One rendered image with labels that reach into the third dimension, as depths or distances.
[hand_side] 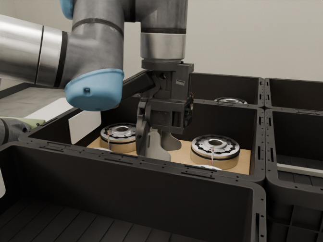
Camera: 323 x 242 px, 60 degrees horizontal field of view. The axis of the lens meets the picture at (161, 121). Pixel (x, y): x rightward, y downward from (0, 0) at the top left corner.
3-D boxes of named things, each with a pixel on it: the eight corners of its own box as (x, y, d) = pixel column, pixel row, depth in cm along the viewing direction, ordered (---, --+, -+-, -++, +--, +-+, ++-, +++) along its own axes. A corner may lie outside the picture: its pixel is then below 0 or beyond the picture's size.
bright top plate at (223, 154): (187, 154, 57) (187, 152, 57) (195, 134, 66) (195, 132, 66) (238, 161, 54) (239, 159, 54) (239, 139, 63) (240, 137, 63)
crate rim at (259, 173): (15, 151, 48) (12, 139, 47) (103, 100, 74) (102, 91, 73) (263, 199, 36) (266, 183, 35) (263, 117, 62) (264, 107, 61)
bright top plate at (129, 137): (92, 137, 64) (91, 134, 64) (117, 122, 73) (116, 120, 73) (129, 146, 60) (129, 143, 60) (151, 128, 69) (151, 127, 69)
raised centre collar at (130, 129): (107, 133, 65) (107, 130, 65) (119, 125, 70) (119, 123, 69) (125, 137, 63) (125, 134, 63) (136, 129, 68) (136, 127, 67)
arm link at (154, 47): (132, 32, 44) (151, 33, 51) (132, 62, 45) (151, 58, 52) (179, 34, 41) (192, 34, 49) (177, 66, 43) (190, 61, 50)
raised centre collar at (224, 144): (202, 148, 58) (202, 146, 58) (204, 138, 63) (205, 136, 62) (226, 151, 57) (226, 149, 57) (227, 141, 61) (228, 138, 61)
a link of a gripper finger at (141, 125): (141, 157, 47) (146, 105, 46) (132, 156, 47) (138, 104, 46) (151, 153, 51) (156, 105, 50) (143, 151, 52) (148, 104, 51)
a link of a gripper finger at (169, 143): (179, 170, 55) (179, 130, 50) (151, 165, 57) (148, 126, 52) (183, 161, 58) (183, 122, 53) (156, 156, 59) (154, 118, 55)
